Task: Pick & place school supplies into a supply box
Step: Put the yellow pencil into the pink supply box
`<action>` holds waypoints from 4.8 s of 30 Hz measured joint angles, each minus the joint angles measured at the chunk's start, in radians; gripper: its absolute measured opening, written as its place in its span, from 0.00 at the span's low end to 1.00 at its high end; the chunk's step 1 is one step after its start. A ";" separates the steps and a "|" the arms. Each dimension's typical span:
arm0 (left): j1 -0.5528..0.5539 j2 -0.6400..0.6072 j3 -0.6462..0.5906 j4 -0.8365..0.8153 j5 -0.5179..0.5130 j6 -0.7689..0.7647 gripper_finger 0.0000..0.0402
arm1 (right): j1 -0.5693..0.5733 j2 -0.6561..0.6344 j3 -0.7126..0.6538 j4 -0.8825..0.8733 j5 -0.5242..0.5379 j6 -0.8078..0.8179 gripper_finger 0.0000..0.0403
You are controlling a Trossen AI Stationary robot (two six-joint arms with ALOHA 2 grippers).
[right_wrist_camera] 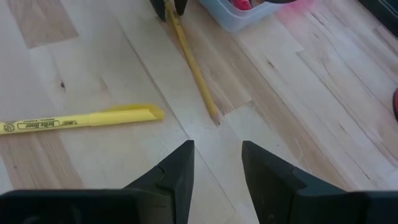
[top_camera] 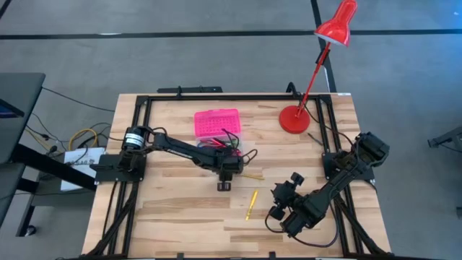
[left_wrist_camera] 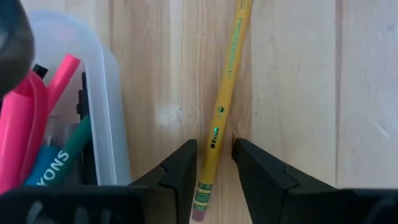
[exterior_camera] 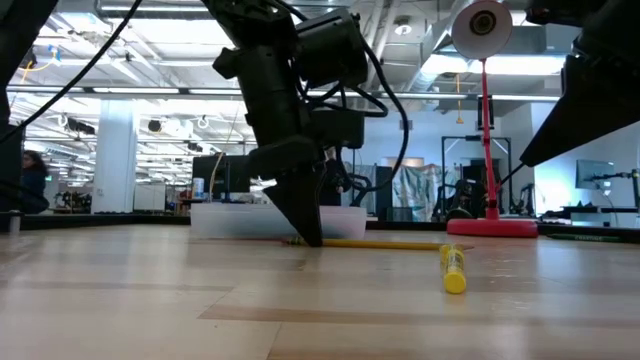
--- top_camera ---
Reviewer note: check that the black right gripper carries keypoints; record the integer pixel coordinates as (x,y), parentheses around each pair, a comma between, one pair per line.
(285,196)

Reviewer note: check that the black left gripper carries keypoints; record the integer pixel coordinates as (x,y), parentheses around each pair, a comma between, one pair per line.
(227,162)

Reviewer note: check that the green highlighter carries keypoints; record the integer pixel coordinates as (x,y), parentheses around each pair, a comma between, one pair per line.
(236,145)

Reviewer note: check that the thin pink pen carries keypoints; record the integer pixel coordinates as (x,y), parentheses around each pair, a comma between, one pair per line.
(220,143)

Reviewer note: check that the yellow highlighter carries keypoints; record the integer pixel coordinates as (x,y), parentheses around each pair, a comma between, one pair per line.
(252,206)

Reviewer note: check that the clear pencil box pink lid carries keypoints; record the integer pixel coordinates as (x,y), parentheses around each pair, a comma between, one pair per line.
(216,122)

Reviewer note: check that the dark green pen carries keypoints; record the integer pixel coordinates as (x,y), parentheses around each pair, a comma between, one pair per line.
(315,139)

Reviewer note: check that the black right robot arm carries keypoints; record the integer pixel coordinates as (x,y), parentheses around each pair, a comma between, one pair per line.
(335,184)

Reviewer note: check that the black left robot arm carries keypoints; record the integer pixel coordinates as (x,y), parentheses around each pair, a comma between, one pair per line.
(180,148)

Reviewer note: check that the white printed paper box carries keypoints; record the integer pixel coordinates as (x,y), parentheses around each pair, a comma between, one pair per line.
(70,186)

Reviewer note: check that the black table clamp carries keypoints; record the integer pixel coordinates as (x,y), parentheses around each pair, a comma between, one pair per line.
(180,255)
(290,88)
(272,255)

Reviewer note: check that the red desk lamp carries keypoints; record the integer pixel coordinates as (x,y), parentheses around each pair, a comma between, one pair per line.
(294,121)

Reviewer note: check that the black bar with clamp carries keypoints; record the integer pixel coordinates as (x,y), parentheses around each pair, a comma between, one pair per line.
(195,89)

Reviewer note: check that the grey stand leg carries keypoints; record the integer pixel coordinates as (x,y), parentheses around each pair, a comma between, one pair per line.
(447,139)

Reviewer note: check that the black steel beam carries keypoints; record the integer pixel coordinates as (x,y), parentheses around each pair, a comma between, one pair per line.
(54,166)

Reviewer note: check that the black caster wheel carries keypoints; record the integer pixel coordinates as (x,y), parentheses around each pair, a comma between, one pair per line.
(30,231)

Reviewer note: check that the dark grey desk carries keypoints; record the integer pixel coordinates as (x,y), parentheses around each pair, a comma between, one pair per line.
(18,94)

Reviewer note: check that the laptop with blue screen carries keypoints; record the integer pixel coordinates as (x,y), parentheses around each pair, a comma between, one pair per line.
(9,110)

